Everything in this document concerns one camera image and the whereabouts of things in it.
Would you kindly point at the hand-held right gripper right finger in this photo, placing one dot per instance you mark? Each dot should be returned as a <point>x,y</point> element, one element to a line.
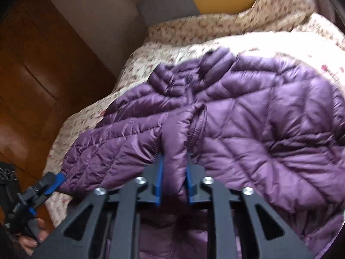
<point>191,187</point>

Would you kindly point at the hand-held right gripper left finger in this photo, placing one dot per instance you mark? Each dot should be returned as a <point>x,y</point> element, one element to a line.
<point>159,179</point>

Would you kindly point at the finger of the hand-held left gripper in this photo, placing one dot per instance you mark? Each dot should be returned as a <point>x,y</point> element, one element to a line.
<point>55,183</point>
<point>32,212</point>

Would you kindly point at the purple quilted down jacket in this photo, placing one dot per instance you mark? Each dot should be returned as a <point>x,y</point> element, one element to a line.
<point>242,113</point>

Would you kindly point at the person's left hand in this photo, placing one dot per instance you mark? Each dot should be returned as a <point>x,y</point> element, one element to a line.
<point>41,228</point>

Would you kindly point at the brown wooden wardrobe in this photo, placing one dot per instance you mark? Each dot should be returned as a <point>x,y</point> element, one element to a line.
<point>32,72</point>

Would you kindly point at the cream floral bed quilt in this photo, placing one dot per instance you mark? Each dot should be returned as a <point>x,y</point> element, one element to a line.
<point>269,45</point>

